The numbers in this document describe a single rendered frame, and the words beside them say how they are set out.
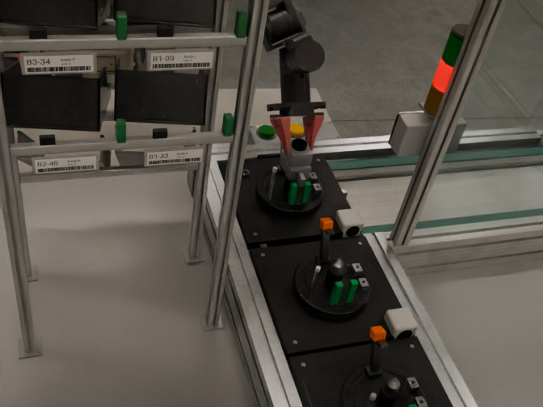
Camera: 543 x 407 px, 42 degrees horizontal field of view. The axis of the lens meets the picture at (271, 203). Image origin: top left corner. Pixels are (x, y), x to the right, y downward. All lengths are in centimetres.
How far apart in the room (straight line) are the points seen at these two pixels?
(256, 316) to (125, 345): 24
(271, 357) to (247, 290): 15
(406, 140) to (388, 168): 38
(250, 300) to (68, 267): 38
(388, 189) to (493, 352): 43
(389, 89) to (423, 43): 60
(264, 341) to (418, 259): 42
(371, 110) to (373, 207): 199
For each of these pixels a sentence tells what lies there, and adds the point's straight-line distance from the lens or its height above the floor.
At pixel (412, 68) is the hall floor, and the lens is 396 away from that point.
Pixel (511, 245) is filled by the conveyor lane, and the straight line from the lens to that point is 159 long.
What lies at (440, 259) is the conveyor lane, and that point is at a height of 90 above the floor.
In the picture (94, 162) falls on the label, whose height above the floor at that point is 128.
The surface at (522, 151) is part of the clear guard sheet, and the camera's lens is 140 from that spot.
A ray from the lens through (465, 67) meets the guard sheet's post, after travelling 117.
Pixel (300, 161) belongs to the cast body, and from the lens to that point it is 136.
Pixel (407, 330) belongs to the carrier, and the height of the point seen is 98.
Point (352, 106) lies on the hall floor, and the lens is 351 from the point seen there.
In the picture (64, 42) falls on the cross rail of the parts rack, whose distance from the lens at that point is 89.
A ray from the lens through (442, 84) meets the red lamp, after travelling 122.
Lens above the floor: 193
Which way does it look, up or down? 42 degrees down
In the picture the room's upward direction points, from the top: 11 degrees clockwise
